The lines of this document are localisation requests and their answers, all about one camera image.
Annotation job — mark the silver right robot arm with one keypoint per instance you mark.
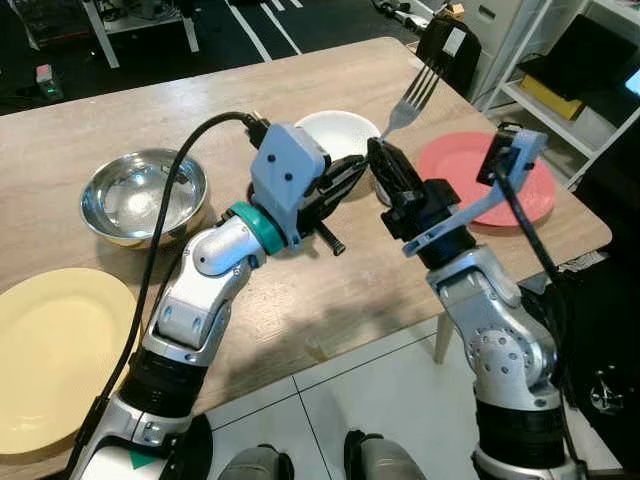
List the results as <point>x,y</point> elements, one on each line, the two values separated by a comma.
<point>495,330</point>

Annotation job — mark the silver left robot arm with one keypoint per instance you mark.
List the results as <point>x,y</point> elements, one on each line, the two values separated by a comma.
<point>195,300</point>

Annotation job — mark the red plate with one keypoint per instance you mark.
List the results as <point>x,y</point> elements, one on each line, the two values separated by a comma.
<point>450,160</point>

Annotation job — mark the silver metal fork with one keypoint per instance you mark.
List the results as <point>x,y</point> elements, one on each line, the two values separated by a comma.
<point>410,100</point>

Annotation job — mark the white bowl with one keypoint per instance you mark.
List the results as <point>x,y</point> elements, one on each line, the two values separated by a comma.
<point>335,132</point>

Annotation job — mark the grey right robot leg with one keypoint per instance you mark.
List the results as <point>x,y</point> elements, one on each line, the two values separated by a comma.
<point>385,460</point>

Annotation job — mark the yellow plate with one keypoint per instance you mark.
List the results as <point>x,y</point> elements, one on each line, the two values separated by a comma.
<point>55,355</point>

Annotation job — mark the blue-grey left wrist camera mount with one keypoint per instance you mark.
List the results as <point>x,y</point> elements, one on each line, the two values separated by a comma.
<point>290,175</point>

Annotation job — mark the white workshop table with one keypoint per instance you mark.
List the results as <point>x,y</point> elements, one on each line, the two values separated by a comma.
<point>140,20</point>

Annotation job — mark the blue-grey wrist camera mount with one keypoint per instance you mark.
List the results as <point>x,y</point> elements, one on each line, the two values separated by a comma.
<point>527,148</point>
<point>290,175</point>

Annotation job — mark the small device with green light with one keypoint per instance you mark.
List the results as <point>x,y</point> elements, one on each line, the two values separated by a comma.
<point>45,82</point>

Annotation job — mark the yellow box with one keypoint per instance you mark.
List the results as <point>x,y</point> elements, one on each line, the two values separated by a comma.
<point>552,97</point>

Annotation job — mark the white shelf rack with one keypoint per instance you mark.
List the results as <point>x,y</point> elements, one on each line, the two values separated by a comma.
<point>512,50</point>

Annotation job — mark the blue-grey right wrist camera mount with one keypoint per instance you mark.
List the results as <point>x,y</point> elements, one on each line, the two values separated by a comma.
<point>527,148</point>

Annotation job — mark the stainless steel bowl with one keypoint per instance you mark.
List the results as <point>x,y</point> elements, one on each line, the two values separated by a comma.
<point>130,200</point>

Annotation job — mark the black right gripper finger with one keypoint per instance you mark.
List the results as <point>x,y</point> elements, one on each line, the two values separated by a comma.
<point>380,170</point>
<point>406,172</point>

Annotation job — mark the black case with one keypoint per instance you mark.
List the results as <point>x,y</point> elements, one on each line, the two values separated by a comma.
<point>580,55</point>

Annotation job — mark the black robot torso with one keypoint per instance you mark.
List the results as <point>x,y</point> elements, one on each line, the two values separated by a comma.
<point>190,452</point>

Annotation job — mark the black wheeled stand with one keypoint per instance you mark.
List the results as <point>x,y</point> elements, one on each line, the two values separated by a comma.
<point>605,330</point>

